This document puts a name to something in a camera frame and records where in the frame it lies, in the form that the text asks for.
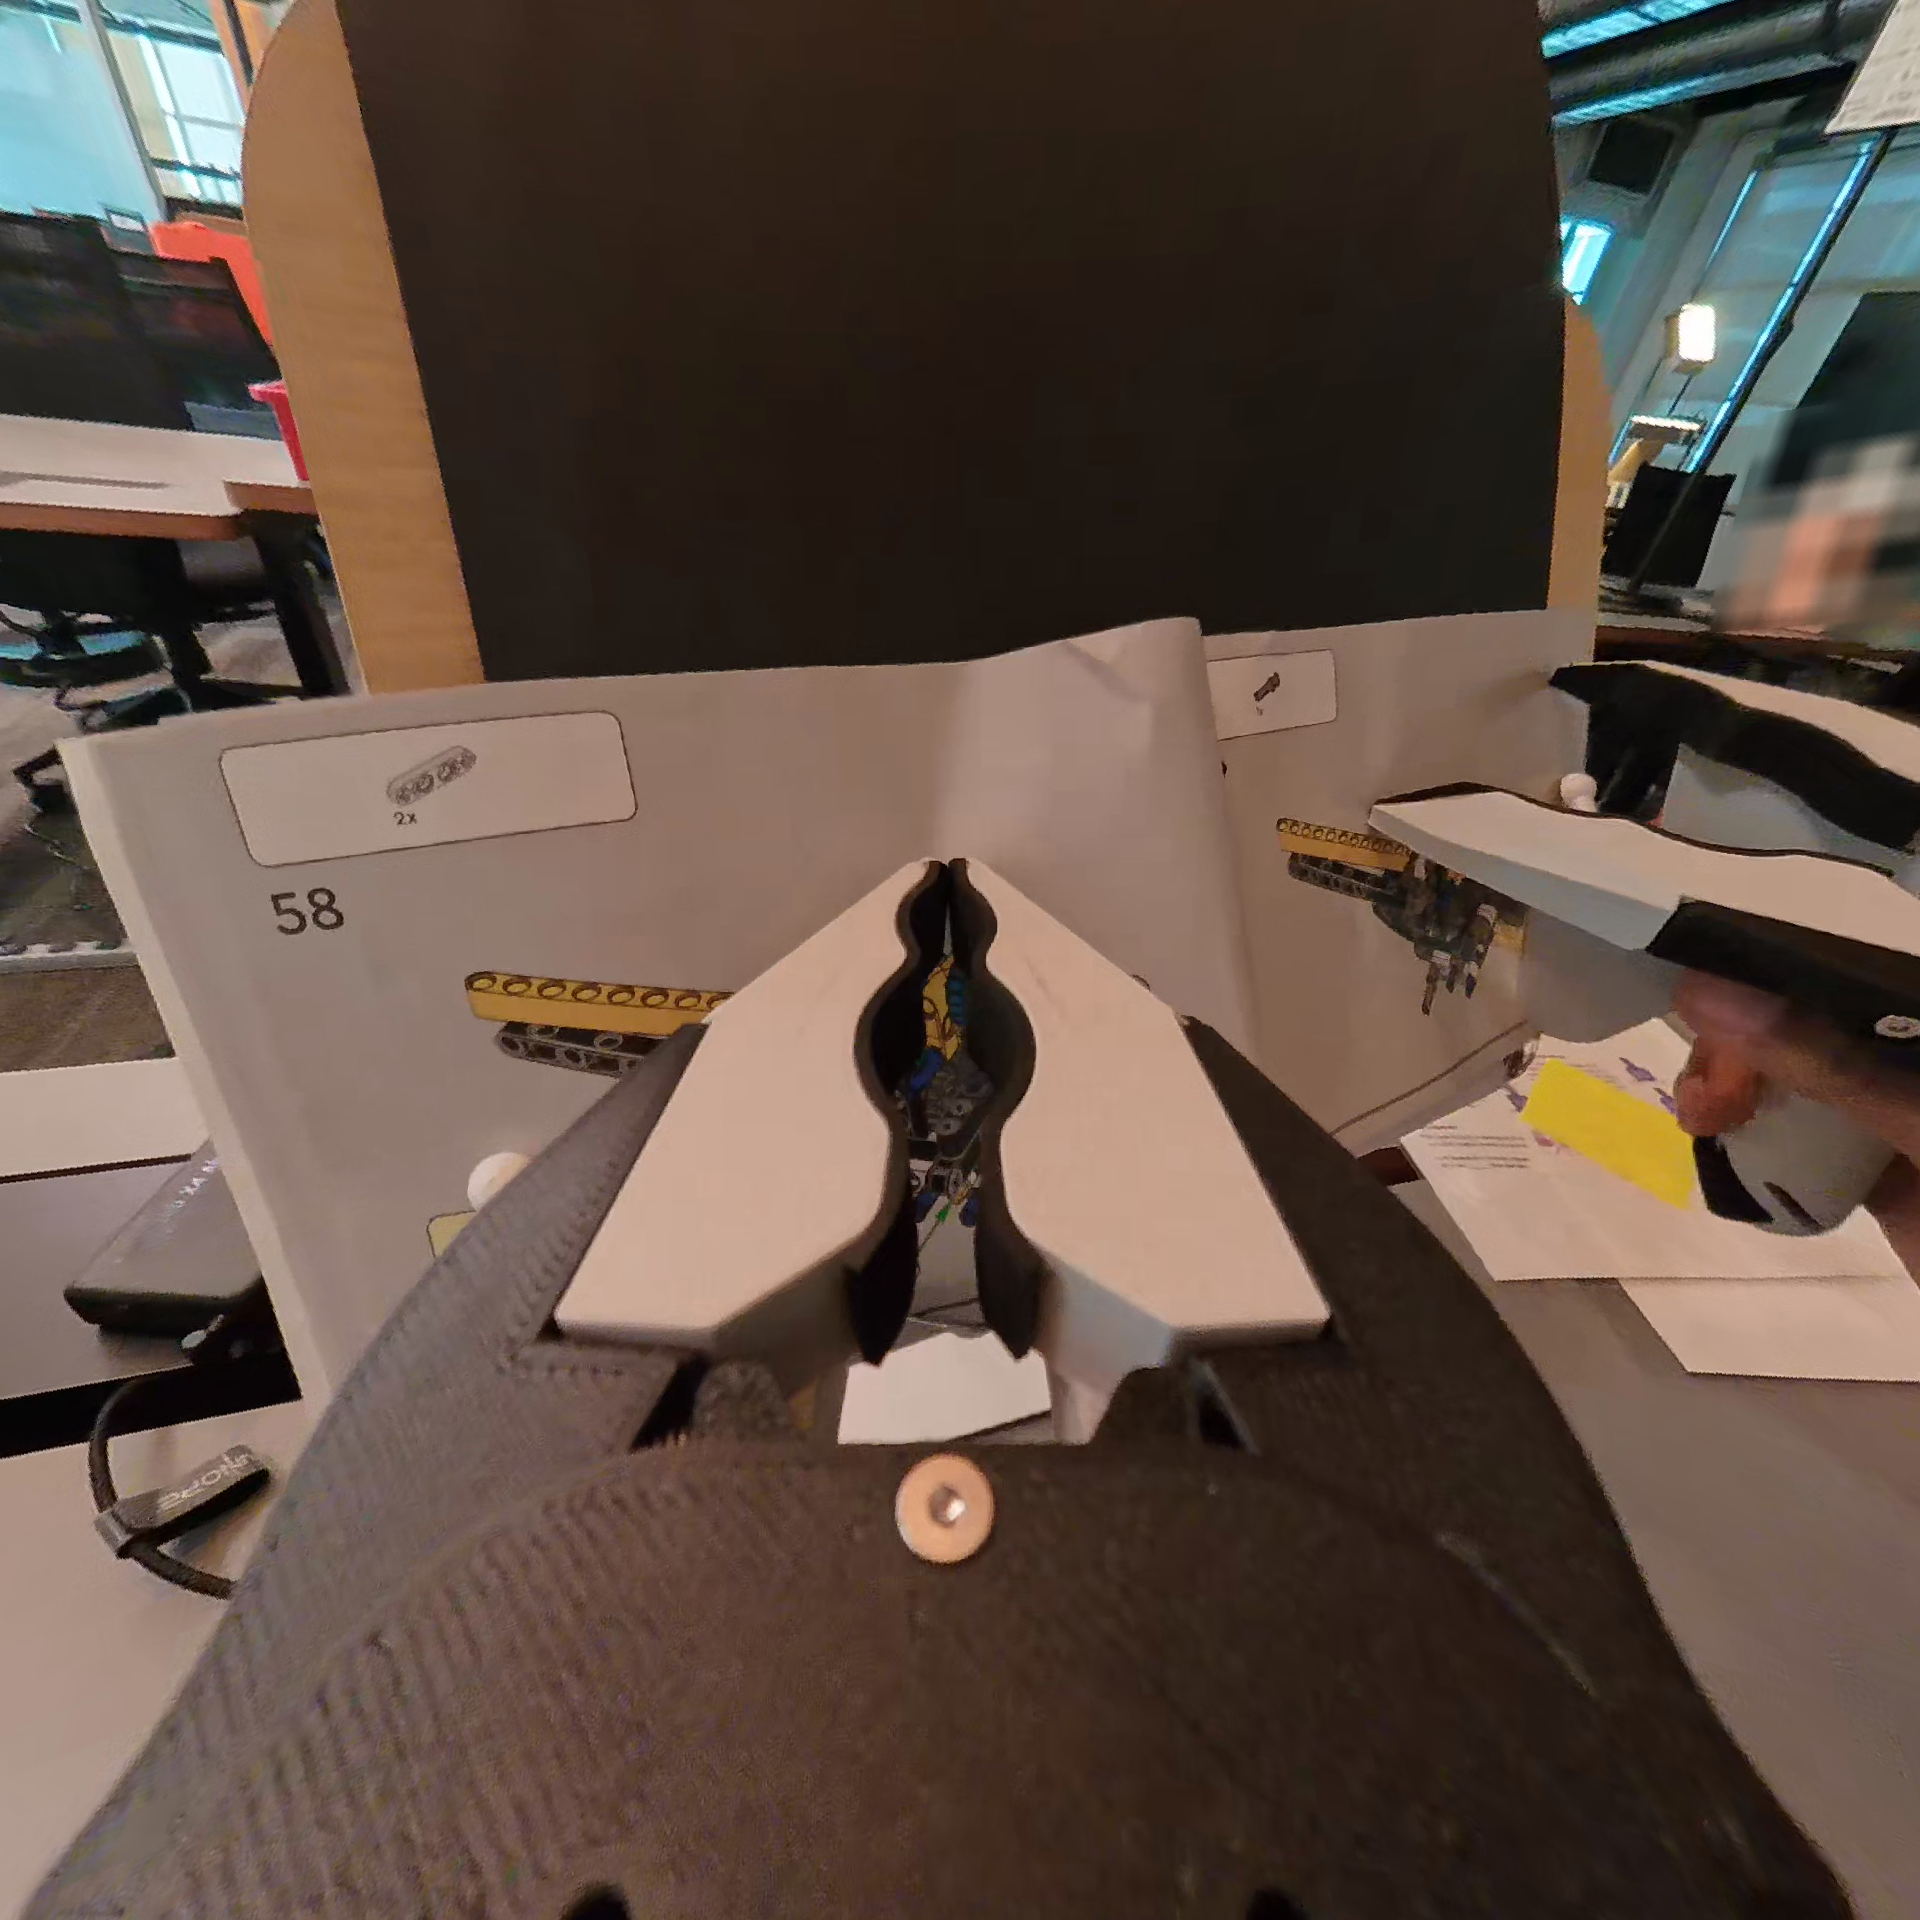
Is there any dark computer monitor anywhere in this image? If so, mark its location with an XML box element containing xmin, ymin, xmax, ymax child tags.
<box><xmin>1610</xmin><ymin>460</ymin><xmax>1737</xmax><ymax>591</ymax></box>

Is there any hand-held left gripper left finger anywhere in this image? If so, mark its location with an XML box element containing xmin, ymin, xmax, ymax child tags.
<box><xmin>555</xmin><ymin>859</ymin><xmax>950</xmax><ymax>1395</ymax></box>

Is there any orange chair back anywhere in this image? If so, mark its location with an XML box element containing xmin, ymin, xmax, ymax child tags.
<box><xmin>150</xmin><ymin>219</ymin><xmax>274</xmax><ymax>349</ymax></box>

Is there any black cable with strap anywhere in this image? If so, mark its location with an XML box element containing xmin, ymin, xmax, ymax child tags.
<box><xmin>85</xmin><ymin>1371</ymin><xmax>282</xmax><ymax>1602</ymax></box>

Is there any wooden office desk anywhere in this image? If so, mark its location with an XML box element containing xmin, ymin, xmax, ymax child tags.
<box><xmin>0</xmin><ymin>411</ymin><xmax>349</xmax><ymax>694</ymax></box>

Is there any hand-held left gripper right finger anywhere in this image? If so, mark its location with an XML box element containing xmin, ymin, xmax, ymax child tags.
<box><xmin>950</xmin><ymin>853</ymin><xmax>1335</xmax><ymax>1444</ymax></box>

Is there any person's right hand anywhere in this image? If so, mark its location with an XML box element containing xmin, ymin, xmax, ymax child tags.
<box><xmin>1669</xmin><ymin>967</ymin><xmax>1920</xmax><ymax>1190</ymax></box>

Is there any open lego instruction booklet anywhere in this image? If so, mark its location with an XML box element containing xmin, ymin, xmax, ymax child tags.
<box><xmin>57</xmin><ymin>611</ymin><xmax>1600</xmax><ymax>1398</ymax></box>

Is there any yellow sticky note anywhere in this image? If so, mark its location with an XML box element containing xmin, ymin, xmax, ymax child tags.
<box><xmin>1517</xmin><ymin>1057</ymin><xmax>1707</xmax><ymax>1210</ymax></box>

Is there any white printed paper sheet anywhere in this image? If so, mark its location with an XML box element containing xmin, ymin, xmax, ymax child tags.
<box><xmin>1400</xmin><ymin>1020</ymin><xmax>1903</xmax><ymax>1286</ymax></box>

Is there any flat black device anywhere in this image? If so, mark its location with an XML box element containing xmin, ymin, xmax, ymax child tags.
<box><xmin>63</xmin><ymin>1148</ymin><xmax>296</xmax><ymax>1334</ymax></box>

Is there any plain white paper sheet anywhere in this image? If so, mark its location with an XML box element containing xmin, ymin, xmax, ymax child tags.
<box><xmin>1617</xmin><ymin>1271</ymin><xmax>1920</xmax><ymax>1377</ymax></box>

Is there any black panel with wooden edge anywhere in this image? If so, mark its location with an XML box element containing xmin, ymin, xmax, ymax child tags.
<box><xmin>243</xmin><ymin>0</ymin><xmax>1614</xmax><ymax>693</ymax></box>

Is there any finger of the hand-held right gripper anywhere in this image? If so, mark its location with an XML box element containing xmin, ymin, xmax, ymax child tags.
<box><xmin>1368</xmin><ymin>784</ymin><xmax>1703</xmax><ymax>1048</ymax></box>
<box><xmin>1549</xmin><ymin>658</ymin><xmax>1920</xmax><ymax>878</ymax></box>

